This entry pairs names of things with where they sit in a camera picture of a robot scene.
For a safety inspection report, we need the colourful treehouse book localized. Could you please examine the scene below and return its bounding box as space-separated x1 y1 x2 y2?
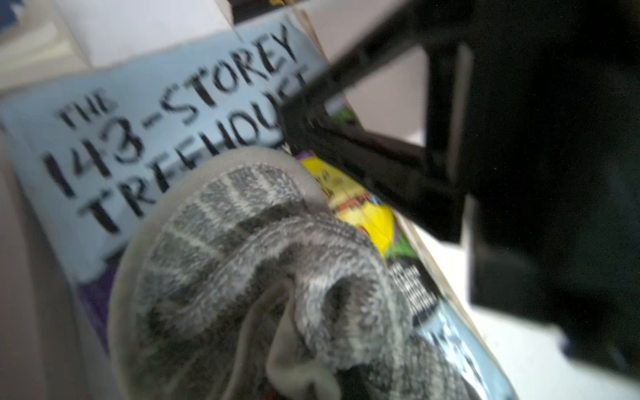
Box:
1 17 516 399

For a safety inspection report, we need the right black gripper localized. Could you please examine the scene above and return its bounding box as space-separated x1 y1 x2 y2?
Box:
424 0 640 381

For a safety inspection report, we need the grey striped cloth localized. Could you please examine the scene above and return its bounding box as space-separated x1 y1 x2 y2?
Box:
108 147 478 399

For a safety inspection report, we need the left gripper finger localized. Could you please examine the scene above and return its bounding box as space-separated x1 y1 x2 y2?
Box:
278 1 468 242

